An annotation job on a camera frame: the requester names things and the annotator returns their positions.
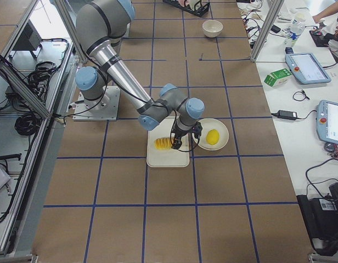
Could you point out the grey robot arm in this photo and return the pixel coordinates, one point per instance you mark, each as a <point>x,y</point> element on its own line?
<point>99,27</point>

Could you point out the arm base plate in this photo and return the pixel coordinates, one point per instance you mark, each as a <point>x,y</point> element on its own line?
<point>102,109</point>

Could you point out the blue teach pendant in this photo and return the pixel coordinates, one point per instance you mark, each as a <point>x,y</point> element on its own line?
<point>306,68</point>
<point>327,121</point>

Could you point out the yellow lemon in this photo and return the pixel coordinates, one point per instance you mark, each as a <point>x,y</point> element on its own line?
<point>212,137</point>

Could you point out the black power adapter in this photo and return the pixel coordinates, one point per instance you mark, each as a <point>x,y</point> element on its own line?
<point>289,115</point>

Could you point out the cream bowl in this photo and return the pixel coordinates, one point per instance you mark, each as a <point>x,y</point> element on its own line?
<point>212,28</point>

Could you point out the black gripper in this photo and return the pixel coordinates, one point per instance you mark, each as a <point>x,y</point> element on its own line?
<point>180,134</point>

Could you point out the aluminium frame post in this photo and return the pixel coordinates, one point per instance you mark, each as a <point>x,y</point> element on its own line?
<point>267,25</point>

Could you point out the cream plate with lemon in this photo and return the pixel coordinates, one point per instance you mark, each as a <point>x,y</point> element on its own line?
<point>209,124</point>

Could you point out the far blue teach pendant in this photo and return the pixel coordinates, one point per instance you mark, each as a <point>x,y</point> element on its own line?
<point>306,68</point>

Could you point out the black dish rack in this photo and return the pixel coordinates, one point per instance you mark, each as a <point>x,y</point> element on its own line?
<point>197,8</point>

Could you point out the clear water bottle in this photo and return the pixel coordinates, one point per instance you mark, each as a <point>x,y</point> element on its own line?
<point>296,29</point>

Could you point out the near blue teach pendant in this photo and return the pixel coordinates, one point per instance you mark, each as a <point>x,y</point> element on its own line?
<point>327,121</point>

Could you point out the green white carton box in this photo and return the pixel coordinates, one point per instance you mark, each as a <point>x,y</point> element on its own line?
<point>277,78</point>

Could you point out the cream rectangular tray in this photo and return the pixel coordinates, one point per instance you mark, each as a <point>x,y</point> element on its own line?
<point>164,158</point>

